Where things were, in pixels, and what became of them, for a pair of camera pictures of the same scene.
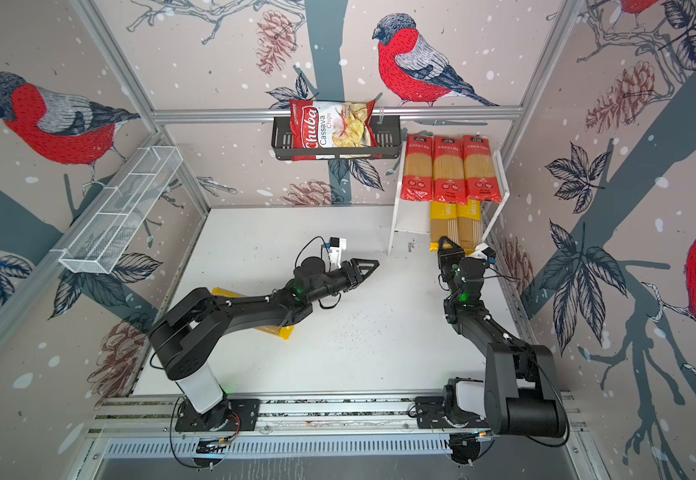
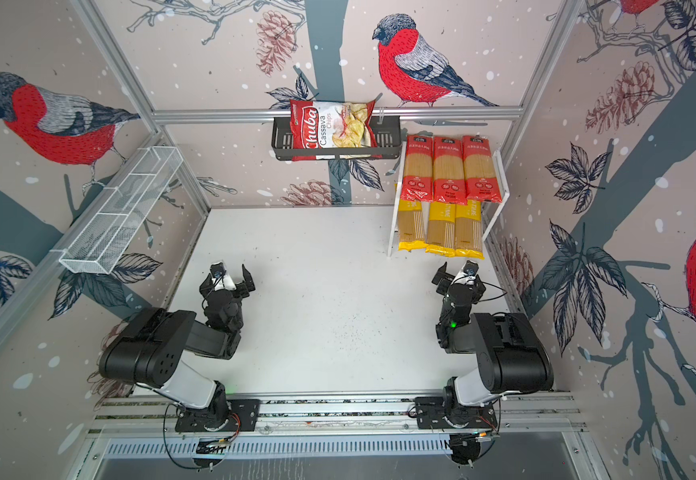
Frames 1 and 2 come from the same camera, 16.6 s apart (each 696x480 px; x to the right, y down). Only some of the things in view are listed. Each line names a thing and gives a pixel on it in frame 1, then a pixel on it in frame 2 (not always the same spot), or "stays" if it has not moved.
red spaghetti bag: (448, 172) stays
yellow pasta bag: (443, 223) stays
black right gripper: (456, 254) -> (444, 279)
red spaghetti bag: (481, 179) stays
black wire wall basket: (387, 143) stays
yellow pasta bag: (283, 331) -> (410, 225)
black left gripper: (351, 275) -> (241, 288)
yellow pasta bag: (469, 226) stays
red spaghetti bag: (417, 182) stays
